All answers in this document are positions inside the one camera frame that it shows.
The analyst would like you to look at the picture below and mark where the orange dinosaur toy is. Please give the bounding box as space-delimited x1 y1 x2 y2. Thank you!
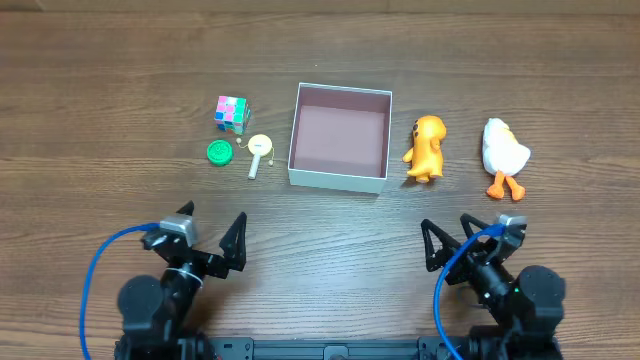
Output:
402 115 447 183

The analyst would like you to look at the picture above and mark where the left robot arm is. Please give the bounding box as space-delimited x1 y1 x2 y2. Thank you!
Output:
114 202 247 360

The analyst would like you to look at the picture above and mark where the pastel rubik's cube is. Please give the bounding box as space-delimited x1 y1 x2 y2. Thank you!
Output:
214 96 251 136

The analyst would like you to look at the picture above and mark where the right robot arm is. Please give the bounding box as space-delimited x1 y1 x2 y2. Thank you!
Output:
418 214 566 360

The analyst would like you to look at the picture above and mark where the white open cardboard box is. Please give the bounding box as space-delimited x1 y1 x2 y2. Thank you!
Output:
288 82 393 194

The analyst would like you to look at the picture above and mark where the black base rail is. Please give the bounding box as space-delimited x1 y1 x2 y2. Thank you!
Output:
113 336 564 360

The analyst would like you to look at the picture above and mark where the left blue cable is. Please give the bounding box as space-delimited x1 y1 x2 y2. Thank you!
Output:
78 223 161 360

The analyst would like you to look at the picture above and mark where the white plush duck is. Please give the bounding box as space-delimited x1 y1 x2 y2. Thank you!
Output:
482 118 531 201

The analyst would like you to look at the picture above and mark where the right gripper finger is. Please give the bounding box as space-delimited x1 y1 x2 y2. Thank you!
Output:
460 213 489 238
421 219 461 272

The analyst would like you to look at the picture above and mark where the yellow rattle drum toy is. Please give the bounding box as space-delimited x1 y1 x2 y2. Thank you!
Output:
236 134 274 180

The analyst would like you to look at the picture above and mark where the green round disc toy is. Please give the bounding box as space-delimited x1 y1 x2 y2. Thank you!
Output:
206 139 233 167

